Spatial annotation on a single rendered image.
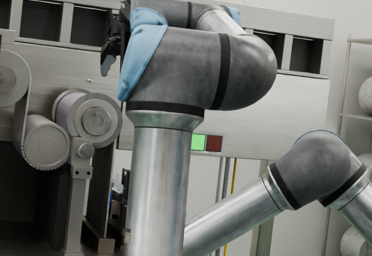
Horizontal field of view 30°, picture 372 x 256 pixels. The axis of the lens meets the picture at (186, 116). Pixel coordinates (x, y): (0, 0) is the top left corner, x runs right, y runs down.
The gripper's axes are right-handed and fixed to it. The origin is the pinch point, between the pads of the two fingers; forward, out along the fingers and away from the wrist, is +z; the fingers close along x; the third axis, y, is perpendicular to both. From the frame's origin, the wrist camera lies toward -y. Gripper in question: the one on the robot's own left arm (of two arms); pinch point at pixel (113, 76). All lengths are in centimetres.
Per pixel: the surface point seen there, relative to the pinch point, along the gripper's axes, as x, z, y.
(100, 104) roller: -1.3, 17.0, 4.1
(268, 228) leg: -82, 83, 3
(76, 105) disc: 4.9, 18.4, 4.0
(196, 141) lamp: -42, 49, 17
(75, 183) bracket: 4.1, 27.4, -14.1
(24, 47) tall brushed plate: 16, 34, 36
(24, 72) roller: 18.9, 14.3, 9.7
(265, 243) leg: -81, 86, -1
